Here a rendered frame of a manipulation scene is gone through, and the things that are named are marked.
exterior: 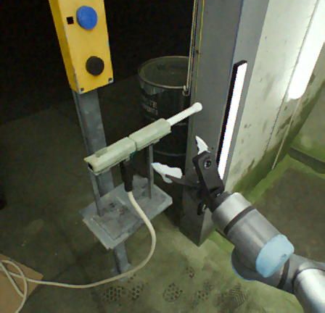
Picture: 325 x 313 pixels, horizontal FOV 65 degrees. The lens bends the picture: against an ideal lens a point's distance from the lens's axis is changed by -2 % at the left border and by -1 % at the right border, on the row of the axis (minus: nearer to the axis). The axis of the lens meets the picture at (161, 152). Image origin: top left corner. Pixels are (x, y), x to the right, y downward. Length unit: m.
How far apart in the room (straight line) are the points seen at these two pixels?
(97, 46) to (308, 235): 1.83
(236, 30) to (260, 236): 0.67
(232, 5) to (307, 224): 1.65
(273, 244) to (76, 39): 0.65
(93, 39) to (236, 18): 0.48
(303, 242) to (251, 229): 1.51
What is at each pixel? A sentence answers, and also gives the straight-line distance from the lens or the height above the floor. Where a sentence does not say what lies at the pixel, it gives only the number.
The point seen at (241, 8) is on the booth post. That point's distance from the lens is 0.96.
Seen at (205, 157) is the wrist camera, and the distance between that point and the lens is 0.57.
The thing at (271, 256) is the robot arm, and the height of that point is 1.16.
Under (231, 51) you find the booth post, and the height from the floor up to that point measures 1.32.
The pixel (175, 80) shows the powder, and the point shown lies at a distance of 1.85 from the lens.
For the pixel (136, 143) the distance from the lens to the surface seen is 0.81.
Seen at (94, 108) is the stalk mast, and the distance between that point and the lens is 0.88.
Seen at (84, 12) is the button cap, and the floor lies 1.50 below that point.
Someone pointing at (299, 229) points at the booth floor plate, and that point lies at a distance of 2.13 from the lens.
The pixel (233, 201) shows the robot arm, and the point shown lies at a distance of 0.59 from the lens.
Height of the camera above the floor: 1.63
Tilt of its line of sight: 40 degrees down
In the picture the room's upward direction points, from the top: straight up
